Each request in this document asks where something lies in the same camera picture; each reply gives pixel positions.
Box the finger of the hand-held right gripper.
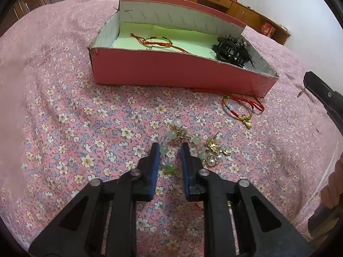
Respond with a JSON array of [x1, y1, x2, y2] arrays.
[[303, 71, 343, 134]]

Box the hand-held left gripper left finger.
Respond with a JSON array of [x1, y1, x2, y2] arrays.
[[28, 142, 160, 257]]

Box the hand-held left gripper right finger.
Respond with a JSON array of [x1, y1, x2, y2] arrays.
[[180, 142, 314, 257]]

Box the pearl gold earring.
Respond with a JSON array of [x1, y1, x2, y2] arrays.
[[208, 147, 239, 168]]

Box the gold flower earring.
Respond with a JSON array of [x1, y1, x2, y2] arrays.
[[205, 133, 223, 153]]

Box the rope bracelet with gold pendant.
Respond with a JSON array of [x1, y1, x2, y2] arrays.
[[191, 88, 265, 129]]

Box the pink cardboard box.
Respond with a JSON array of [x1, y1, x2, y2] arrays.
[[87, 0, 280, 98]]

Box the black feather hair clip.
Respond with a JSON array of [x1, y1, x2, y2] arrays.
[[210, 33, 256, 69]]

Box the red string rope bracelet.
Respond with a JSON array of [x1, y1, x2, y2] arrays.
[[130, 33, 189, 53]]

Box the person's right hand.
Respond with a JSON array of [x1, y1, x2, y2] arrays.
[[320, 157, 343, 209]]

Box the red gift box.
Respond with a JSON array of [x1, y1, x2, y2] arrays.
[[260, 21, 276, 36]]

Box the dark wooden headboard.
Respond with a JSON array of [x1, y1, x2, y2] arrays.
[[0, 0, 86, 36]]

